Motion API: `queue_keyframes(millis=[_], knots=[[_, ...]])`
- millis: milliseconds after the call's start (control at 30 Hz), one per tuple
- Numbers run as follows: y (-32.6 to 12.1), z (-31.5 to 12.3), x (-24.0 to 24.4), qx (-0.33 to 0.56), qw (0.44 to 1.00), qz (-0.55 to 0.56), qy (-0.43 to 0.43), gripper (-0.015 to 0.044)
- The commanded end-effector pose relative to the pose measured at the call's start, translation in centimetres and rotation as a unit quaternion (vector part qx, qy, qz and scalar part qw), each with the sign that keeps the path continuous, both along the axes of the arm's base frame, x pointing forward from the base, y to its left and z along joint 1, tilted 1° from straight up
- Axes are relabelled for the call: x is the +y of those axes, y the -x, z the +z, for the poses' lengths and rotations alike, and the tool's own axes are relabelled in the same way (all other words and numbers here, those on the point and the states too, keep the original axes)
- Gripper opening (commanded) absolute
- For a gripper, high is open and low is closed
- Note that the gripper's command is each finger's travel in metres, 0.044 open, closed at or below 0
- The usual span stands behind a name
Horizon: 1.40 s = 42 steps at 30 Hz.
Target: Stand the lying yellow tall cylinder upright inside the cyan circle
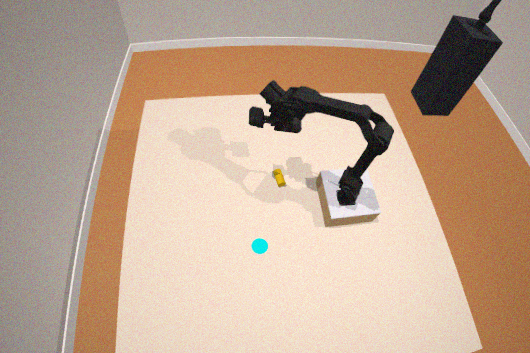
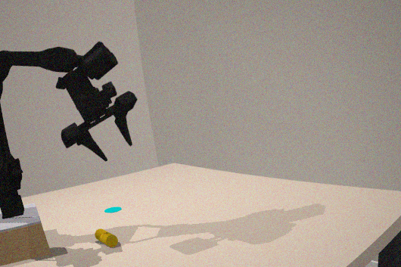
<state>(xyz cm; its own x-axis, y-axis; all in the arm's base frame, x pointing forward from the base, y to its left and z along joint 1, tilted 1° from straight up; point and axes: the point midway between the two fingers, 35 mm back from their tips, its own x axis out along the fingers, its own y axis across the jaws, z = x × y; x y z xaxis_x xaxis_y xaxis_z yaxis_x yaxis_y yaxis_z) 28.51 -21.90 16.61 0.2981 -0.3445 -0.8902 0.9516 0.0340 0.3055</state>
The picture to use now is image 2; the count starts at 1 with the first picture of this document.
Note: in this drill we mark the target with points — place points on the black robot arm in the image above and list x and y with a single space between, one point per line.
95 64

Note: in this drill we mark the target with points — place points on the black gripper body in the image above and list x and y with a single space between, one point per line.
70 133

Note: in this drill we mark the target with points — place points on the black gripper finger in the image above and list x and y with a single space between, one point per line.
122 125
86 140

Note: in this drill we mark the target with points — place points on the cyan circle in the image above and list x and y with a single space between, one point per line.
112 209

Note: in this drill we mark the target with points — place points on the yellow tall cylinder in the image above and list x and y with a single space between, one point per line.
107 238

